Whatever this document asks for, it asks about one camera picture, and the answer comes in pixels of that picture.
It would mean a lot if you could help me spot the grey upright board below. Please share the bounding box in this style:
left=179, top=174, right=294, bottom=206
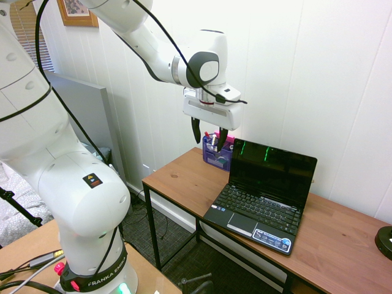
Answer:
left=42, top=70, right=133, bottom=215

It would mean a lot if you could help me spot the grey cable adapter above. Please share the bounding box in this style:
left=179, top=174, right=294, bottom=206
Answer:
left=28, top=250, right=64, bottom=269

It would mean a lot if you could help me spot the patterned white bed sheet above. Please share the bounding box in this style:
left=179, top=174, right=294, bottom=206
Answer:
left=0, top=162, right=55, bottom=247

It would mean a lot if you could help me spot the window blind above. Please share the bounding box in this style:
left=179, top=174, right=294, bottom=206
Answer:
left=9, top=0, right=56, bottom=74

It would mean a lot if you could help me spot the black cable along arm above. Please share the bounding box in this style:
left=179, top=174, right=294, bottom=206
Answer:
left=34, top=0, right=248, bottom=278

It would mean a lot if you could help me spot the purple desk organizer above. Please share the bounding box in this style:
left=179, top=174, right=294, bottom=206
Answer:
left=202, top=136, right=235, bottom=172

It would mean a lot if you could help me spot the black laptop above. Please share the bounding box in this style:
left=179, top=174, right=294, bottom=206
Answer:
left=202, top=138, right=319, bottom=257

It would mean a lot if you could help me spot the black strap around arm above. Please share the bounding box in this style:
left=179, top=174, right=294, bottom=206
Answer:
left=0, top=81, right=53, bottom=123

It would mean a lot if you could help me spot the wooden desk with black frame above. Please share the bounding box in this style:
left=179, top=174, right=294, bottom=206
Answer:
left=141, top=146, right=392, bottom=294

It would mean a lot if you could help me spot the wooden picture frame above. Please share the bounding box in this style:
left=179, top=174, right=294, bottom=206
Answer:
left=56, top=0, right=100, bottom=28

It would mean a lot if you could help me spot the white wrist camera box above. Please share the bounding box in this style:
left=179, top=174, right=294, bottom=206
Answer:
left=213, top=85, right=243, bottom=104

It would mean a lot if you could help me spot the black cable on floor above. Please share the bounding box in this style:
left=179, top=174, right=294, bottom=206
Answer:
left=133, top=189, right=172, bottom=241

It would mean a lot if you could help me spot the black table clamp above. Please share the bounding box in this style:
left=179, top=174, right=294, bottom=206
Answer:
left=178, top=271, right=214, bottom=294

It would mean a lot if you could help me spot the grey-green cloth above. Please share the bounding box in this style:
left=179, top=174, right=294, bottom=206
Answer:
left=87, top=146, right=111, bottom=165

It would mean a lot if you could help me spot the thick black cable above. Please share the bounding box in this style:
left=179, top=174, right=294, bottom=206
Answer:
left=0, top=280, right=64, bottom=294

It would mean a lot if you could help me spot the pink sticky note block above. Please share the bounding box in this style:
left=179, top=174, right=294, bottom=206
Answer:
left=213, top=130, right=236, bottom=145

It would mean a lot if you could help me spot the light grey cable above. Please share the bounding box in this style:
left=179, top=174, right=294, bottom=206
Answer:
left=0, top=262, right=66, bottom=292

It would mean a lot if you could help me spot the black round lamp base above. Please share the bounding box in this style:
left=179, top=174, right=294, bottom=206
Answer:
left=375, top=225, right=392, bottom=261

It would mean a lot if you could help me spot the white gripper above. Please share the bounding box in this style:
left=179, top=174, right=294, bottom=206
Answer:
left=183, top=94, right=243, bottom=153

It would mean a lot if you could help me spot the black tripod stand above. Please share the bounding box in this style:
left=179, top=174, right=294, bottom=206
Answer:
left=0, top=186, right=43, bottom=228

